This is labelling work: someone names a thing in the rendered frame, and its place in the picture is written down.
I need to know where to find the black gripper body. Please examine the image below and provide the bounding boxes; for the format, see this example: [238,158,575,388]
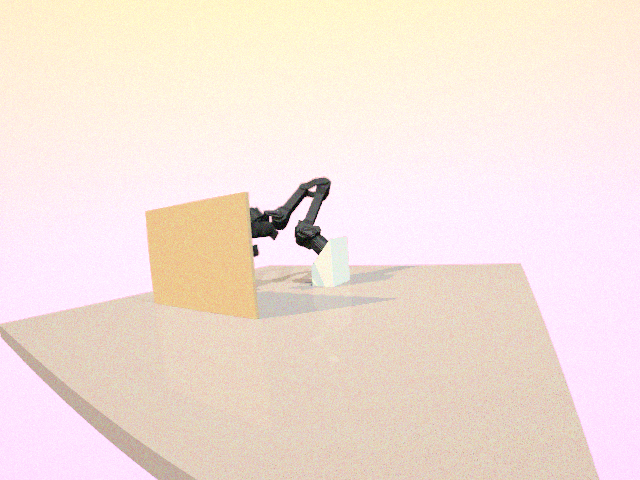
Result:
[251,221,265,257]

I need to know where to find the tan flat square board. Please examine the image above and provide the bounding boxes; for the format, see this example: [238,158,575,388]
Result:
[145,192,259,319]

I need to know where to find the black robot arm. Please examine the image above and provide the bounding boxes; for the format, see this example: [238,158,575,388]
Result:
[249,178,331,255]

